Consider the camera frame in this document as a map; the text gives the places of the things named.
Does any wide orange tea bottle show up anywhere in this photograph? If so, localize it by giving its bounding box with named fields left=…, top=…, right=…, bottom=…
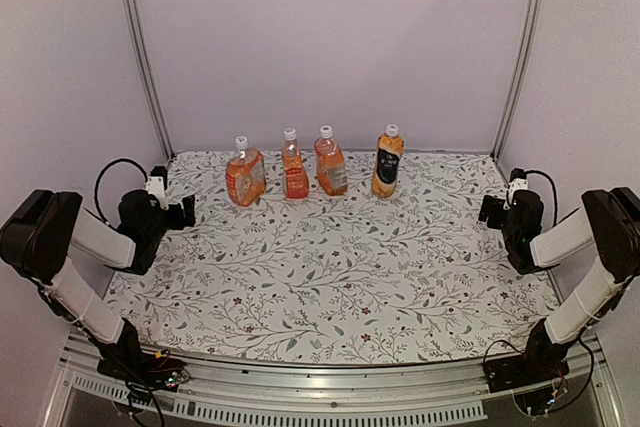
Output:
left=225, top=136, right=266, bottom=207

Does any black-label orange drink bottle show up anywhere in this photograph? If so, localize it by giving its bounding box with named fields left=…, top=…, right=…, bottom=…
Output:
left=372, top=124, right=404, bottom=198

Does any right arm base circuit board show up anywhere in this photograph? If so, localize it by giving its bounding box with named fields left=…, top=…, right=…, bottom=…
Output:
left=512, top=375, right=568, bottom=418

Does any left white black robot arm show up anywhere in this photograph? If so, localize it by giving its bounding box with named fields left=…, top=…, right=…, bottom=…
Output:
left=1, top=190, right=195, bottom=390

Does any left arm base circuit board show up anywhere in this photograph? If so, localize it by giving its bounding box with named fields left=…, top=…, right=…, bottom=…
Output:
left=128, top=349, right=190, bottom=392

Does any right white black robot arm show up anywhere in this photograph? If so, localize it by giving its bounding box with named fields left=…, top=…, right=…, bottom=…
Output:
left=479, top=187, right=639, bottom=392

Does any slim red-label tea bottle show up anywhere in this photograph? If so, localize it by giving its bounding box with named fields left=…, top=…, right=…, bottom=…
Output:
left=282, top=127, right=309, bottom=200

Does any orange grey-label tea bottle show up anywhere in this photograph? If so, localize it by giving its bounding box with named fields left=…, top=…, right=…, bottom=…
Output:
left=314, top=125, right=348, bottom=196

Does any floral patterned table mat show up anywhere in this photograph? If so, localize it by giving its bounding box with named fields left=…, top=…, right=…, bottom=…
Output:
left=105, top=152, right=558, bottom=364

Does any right black braided cable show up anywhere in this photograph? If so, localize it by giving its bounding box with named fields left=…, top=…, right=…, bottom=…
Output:
left=524, top=169, right=558, bottom=231

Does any black braided cable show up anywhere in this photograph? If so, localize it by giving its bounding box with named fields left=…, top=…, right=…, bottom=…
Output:
left=94, top=158, right=151, bottom=227
left=524, top=169, right=558, bottom=231

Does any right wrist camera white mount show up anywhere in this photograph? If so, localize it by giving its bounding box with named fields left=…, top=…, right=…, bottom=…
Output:
left=504, top=168, right=528, bottom=210

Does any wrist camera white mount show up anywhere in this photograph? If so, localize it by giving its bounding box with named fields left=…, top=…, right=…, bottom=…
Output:
left=145, top=166, right=169, bottom=210
left=504, top=168, right=528, bottom=210

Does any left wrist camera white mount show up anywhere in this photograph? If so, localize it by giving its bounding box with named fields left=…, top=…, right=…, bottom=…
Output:
left=145, top=166, right=169, bottom=210

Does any left black braided cable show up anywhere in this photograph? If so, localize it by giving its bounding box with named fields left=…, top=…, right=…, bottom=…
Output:
left=94, top=158, right=151, bottom=227

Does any front aluminium rail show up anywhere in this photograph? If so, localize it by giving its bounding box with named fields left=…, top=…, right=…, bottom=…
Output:
left=41, top=334, right=626, bottom=426

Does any right aluminium frame post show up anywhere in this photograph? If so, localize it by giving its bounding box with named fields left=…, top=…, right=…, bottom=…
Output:
left=491, top=0, right=542, bottom=160

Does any aluminium frame post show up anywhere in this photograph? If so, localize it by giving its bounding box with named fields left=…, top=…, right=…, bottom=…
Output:
left=122, top=0, right=175, bottom=160
left=491, top=0, right=542, bottom=160

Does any left aluminium frame post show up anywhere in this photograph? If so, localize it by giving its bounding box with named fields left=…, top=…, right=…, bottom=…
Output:
left=122, top=0, right=175, bottom=160

